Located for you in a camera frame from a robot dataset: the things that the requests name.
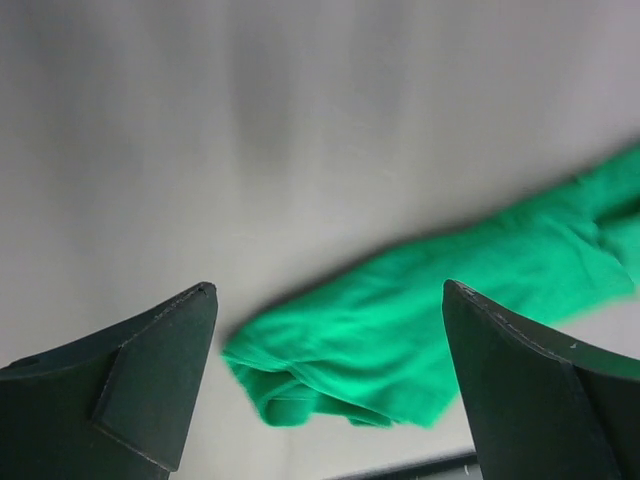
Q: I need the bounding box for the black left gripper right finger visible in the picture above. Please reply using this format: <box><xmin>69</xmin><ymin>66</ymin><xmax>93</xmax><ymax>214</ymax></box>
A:
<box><xmin>442</xmin><ymin>280</ymin><xmax>639</xmax><ymax>479</ymax></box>

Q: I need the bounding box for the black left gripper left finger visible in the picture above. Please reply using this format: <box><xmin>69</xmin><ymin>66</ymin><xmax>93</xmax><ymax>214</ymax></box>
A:
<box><xmin>1</xmin><ymin>282</ymin><xmax>218</xmax><ymax>479</ymax></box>

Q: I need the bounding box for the green t shirt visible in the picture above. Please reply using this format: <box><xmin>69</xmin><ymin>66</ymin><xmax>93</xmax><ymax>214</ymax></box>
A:
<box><xmin>222</xmin><ymin>147</ymin><xmax>639</xmax><ymax>428</ymax></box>

